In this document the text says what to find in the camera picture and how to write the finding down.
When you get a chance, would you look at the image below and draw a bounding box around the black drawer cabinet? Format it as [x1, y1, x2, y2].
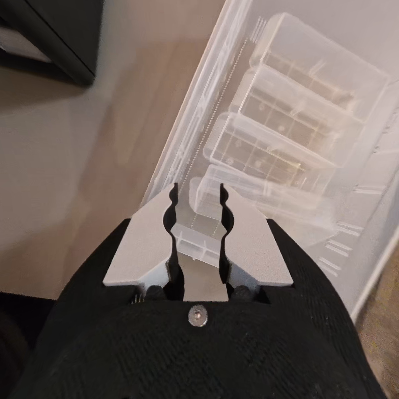
[0, 0, 104, 86]

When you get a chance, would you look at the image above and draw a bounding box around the large clear plastic bin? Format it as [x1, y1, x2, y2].
[144, 0, 399, 279]

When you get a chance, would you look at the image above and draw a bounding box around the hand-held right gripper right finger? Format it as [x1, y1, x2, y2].
[220, 183, 296, 296]

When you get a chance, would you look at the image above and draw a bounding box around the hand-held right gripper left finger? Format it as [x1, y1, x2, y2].
[103, 182, 185, 300]

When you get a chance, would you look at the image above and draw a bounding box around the small clear plastic drawer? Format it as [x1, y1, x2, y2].
[229, 65, 366, 146]
[189, 164, 332, 224]
[252, 12, 390, 122]
[203, 111, 349, 184]

